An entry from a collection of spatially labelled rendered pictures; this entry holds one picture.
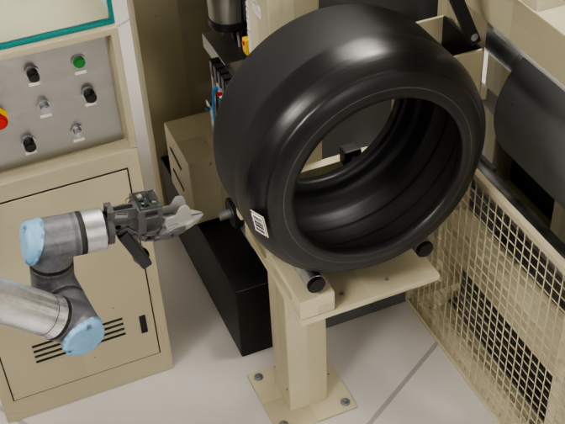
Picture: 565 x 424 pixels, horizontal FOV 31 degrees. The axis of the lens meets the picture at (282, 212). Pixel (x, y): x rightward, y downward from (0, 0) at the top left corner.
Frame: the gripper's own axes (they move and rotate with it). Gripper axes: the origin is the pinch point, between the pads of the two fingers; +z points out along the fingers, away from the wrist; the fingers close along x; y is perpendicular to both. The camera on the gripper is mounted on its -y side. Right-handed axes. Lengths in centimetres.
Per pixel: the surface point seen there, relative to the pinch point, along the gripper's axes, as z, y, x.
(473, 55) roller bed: 79, 17, 21
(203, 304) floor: 34, -109, 85
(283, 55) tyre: 19.5, 34.1, 4.4
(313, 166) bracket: 40.3, -12.1, 25.9
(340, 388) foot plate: 60, -104, 30
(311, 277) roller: 25.0, -16.9, -8.1
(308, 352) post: 46, -82, 28
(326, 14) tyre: 31, 39, 10
